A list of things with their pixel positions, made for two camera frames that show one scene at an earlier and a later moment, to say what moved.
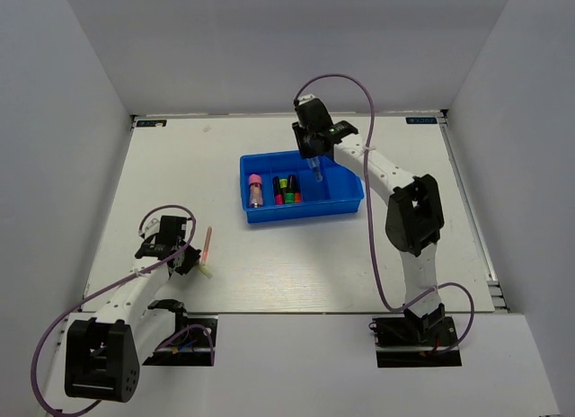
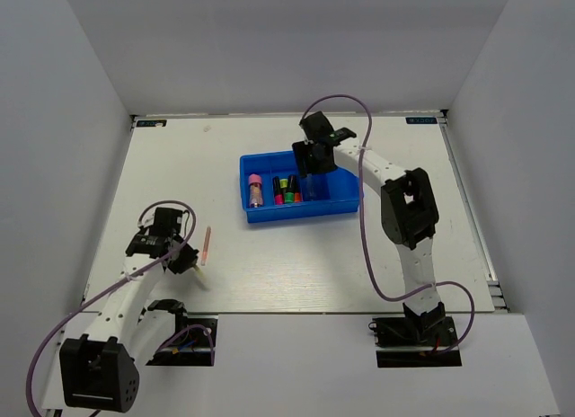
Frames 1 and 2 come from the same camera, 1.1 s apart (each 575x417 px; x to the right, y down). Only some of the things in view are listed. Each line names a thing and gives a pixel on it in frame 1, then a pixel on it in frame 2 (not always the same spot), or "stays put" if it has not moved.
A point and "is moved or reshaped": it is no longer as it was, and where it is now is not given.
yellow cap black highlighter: [283, 183] stays put
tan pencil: [207, 244] stays put
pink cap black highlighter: [278, 196] stays put
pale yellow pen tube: [206, 270] is moved or reshaped
